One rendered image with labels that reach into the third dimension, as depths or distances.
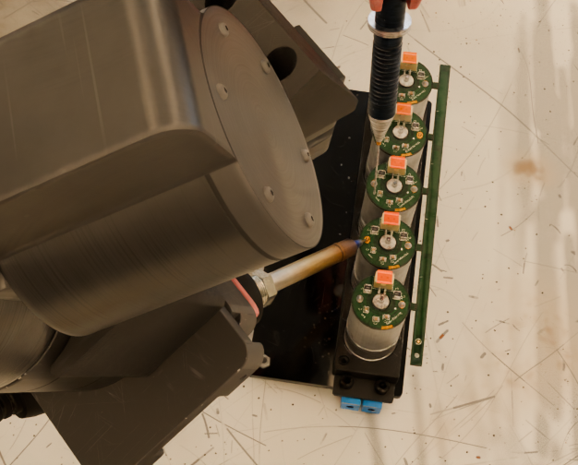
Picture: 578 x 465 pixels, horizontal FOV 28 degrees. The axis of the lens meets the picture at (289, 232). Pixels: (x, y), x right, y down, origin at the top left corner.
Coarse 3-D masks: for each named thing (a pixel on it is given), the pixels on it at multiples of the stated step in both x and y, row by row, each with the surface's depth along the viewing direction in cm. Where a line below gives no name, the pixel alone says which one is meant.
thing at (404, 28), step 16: (384, 0) 41; (400, 0) 41; (368, 16) 42; (384, 16) 42; (400, 16) 42; (384, 32) 42; (400, 32) 42; (384, 48) 43; (400, 48) 43; (384, 64) 43; (400, 64) 44; (384, 80) 44; (368, 96) 45; (384, 96) 44; (368, 112) 45; (384, 112) 45
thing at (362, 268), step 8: (384, 240) 50; (392, 240) 50; (384, 248) 50; (392, 248) 50; (360, 256) 51; (360, 264) 51; (368, 264) 50; (408, 264) 51; (360, 272) 52; (368, 272) 51; (392, 272) 50; (400, 272) 51; (352, 280) 54; (360, 280) 52; (400, 280) 52
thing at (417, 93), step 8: (400, 72) 54; (408, 72) 54; (416, 72) 54; (424, 72) 54; (416, 80) 54; (432, 80) 54; (400, 88) 54; (416, 88) 54; (424, 88) 54; (400, 96) 54; (408, 96) 54; (416, 96) 54; (424, 96) 54
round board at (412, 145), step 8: (392, 120) 53; (416, 120) 53; (392, 128) 53; (408, 128) 53; (416, 128) 53; (424, 128) 53; (408, 136) 53; (416, 136) 53; (424, 136) 53; (376, 144) 53; (384, 144) 53; (392, 144) 53; (400, 144) 53; (408, 144) 53; (416, 144) 53; (424, 144) 53; (384, 152) 52; (392, 152) 52; (400, 152) 52; (408, 152) 52; (416, 152) 52
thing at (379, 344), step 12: (372, 300) 49; (384, 300) 49; (348, 324) 51; (360, 324) 49; (348, 336) 52; (360, 336) 50; (372, 336) 50; (384, 336) 50; (396, 336) 51; (348, 348) 53; (360, 348) 51; (372, 348) 51; (384, 348) 51; (372, 360) 52
